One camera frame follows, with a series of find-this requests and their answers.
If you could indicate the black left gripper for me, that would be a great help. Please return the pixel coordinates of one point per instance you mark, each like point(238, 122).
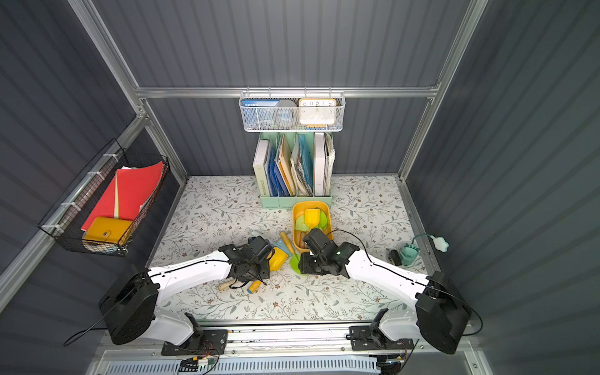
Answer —
point(262, 258)

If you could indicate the mint green file organizer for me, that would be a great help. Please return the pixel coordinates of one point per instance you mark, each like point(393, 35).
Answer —
point(290, 169)

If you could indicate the white book in organizer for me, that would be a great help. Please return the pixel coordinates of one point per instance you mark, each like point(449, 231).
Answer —
point(260, 167)

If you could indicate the grey tape roll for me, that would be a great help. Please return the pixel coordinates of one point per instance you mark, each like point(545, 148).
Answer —
point(285, 114)

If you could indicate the mint green small cup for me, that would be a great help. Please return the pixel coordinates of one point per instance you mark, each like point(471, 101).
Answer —
point(408, 254)

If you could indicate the bright green shovel yellow handle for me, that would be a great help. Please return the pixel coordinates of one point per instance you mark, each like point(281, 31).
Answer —
point(323, 221)

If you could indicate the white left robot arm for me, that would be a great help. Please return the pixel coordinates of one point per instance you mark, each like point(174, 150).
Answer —
point(132, 307)

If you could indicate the red paper folder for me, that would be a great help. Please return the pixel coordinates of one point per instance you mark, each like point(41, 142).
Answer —
point(127, 193)

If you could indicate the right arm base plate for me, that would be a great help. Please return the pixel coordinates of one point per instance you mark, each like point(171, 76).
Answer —
point(363, 338)

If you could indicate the light green trowel wooden handle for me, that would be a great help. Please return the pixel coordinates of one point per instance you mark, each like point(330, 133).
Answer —
point(300, 230)

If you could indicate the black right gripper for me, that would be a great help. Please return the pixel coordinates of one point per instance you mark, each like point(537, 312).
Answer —
point(311, 262)

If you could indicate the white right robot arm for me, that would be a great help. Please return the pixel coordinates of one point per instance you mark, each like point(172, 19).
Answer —
point(442, 314)

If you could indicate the floral patterned table mat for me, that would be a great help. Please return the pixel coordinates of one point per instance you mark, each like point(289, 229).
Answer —
point(215, 211)

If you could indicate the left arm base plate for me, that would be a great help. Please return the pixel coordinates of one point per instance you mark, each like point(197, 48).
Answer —
point(209, 342)

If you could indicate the white binder in organizer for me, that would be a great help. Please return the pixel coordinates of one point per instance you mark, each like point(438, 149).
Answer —
point(319, 164)

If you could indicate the yellow alarm clock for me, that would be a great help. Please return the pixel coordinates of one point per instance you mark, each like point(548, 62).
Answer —
point(317, 112)

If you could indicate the yellow plastic storage box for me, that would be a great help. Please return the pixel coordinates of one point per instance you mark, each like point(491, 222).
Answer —
point(300, 208)

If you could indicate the black wire wall basket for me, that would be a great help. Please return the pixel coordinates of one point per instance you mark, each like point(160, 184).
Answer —
point(64, 225)

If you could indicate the blue box in basket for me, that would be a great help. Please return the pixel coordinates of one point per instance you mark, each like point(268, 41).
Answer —
point(257, 114)

